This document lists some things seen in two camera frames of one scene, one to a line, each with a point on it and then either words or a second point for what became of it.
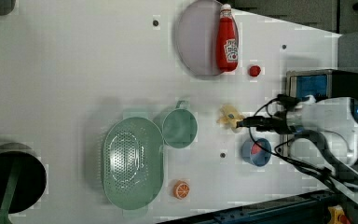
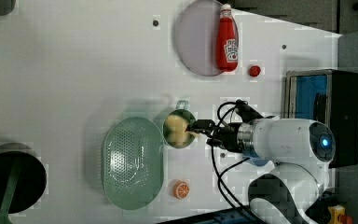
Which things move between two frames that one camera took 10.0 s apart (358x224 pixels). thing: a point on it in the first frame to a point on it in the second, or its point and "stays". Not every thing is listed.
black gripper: (277, 122) to (225, 135)
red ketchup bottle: (227, 40) stays
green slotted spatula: (3, 217) stays
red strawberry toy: (254, 71) stays
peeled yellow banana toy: (229, 116) to (175, 126)
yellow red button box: (337, 216) stays
